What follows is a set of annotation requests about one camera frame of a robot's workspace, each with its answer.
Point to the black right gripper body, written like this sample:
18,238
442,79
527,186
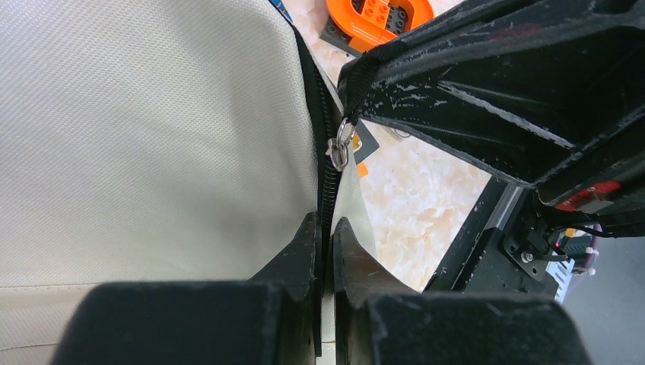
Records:
604,188

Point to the orange curved toy track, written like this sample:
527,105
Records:
378,20

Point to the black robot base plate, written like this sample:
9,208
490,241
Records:
502,247

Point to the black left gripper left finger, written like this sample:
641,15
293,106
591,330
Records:
271,318

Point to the orange pink highlighter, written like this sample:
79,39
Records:
362,169

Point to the cream canvas backpack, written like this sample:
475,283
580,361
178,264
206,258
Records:
146,141

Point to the black hardcover book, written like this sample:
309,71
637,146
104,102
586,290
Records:
363,147

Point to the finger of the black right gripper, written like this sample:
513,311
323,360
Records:
480,29
521,114

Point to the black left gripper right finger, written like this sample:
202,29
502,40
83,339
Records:
380,320

